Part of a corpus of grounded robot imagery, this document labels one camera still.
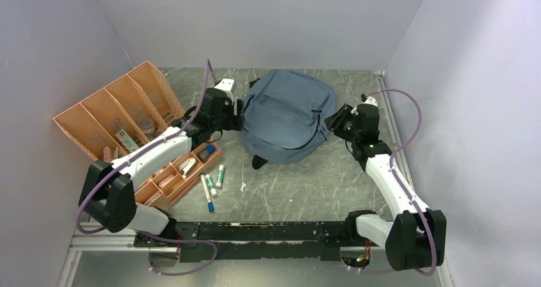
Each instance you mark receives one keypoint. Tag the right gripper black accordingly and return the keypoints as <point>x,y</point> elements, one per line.
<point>333,122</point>

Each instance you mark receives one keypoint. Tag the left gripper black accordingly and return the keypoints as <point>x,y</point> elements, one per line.
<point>235,122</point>

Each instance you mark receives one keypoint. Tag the blue backpack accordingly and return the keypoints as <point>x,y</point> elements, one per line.
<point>284,116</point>

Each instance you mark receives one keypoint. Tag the green white glue stick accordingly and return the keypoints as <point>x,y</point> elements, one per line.
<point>211,186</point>

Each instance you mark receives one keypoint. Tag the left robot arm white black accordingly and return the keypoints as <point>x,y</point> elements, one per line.
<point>108,194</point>

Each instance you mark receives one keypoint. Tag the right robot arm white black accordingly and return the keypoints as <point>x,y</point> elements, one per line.
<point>415,239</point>

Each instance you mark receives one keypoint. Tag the blue capped bottle in organizer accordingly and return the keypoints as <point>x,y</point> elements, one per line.
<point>206,152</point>

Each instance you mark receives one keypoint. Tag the white stapler in organizer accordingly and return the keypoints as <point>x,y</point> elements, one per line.
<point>187,166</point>

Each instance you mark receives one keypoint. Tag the blue capped whiteboard marker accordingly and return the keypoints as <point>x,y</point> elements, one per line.
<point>208,197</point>

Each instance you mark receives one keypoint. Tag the orange plastic desk organizer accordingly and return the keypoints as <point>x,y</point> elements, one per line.
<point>142,103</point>

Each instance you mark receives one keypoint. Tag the red white card box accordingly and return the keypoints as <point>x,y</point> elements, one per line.
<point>127,141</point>

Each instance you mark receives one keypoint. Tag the wooden clips in organizer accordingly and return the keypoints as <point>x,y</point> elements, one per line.
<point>110,153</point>

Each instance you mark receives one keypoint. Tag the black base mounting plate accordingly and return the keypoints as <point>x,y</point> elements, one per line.
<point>325,240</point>

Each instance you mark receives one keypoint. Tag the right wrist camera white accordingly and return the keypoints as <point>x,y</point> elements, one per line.
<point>369,100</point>

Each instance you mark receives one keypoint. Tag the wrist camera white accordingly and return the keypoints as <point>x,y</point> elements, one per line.
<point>369,100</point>
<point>227,85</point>

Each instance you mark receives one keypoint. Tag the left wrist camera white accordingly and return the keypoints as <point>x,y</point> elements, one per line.
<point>227,85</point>

